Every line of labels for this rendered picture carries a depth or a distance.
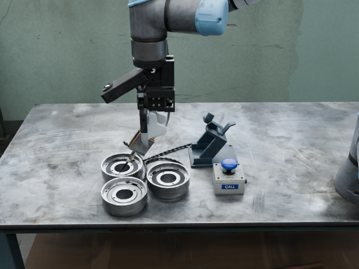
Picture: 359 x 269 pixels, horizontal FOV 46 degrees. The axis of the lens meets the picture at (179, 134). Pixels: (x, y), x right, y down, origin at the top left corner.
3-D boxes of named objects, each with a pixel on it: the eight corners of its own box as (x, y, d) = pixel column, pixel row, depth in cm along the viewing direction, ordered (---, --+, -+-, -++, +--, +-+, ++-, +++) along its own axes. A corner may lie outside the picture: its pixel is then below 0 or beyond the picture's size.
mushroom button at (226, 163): (220, 182, 102) (221, 165, 100) (219, 173, 106) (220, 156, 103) (237, 182, 102) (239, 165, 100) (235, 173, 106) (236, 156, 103)
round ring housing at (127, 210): (131, 224, 93) (130, 210, 91) (93, 210, 98) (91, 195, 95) (156, 198, 101) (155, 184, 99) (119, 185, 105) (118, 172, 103)
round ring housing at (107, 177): (125, 195, 102) (124, 181, 100) (93, 180, 107) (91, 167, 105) (151, 173, 110) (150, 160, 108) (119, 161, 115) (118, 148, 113)
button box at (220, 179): (215, 195, 102) (215, 179, 100) (212, 177, 108) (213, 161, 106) (248, 195, 102) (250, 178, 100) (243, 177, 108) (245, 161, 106)
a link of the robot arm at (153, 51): (130, 43, 83) (131, 31, 90) (131, 65, 86) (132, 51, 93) (168, 42, 84) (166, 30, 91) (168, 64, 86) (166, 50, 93)
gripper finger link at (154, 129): (168, 151, 96) (166, 113, 92) (141, 152, 96) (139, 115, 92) (167, 145, 99) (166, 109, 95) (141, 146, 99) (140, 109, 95)
